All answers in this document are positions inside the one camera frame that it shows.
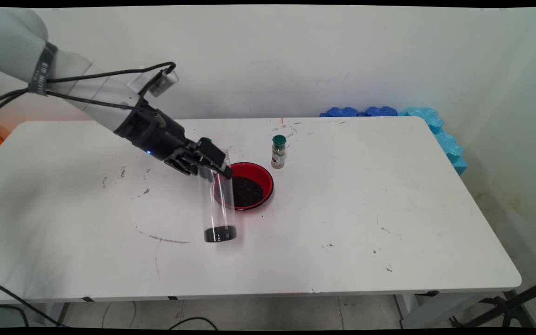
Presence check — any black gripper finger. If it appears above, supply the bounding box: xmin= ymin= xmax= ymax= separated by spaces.
xmin=164 ymin=155 xmax=203 ymax=178
xmin=195 ymin=138 xmax=234 ymax=180

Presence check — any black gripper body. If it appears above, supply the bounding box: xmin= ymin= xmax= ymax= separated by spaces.
xmin=114 ymin=99 xmax=202 ymax=162

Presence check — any clear plastic jar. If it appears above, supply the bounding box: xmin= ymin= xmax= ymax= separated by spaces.
xmin=197 ymin=158 xmax=238 ymax=243

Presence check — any red bowl with black seeds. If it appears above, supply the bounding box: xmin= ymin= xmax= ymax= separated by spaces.
xmin=212 ymin=162 xmax=275 ymax=211

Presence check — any dark blue foam mat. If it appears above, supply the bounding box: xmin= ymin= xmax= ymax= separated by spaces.
xmin=320 ymin=107 xmax=366 ymax=118
xmin=365 ymin=106 xmax=398 ymax=117

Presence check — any white table leg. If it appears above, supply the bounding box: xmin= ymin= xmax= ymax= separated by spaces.
xmin=44 ymin=302 xmax=69 ymax=327

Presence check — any light blue foam mat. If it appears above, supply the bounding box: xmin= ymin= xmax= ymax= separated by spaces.
xmin=398 ymin=107 xmax=468 ymax=176

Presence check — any black tripod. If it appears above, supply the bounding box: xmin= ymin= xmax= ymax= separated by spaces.
xmin=449 ymin=275 xmax=536 ymax=328

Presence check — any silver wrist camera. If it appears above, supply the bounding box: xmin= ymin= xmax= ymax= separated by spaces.
xmin=128 ymin=67 xmax=180 ymax=98

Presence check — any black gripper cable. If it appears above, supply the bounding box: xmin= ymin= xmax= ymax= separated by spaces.
xmin=0 ymin=88 xmax=164 ymax=125

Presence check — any black camera cable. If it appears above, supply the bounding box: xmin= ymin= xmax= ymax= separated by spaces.
xmin=0 ymin=61 xmax=177 ymax=112

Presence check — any black velcro strap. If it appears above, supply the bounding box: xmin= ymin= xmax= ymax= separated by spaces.
xmin=28 ymin=41 xmax=59 ymax=96

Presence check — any thin grey floor cable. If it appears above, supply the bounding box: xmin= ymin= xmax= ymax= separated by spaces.
xmin=102 ymin=301 xmax=137 ymax=328

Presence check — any black floor cable loop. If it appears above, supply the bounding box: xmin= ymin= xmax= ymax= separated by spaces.
xmin=168 ymin=317 xmax=218 ymax=330

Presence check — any black hanging cable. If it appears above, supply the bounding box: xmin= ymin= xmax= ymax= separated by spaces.
xmin=0 ymin=276 xmax=65 ymax=328

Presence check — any white table leg frame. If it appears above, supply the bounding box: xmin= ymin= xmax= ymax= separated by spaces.
xmin=395 ymin=293 xmax=487 ymax=329

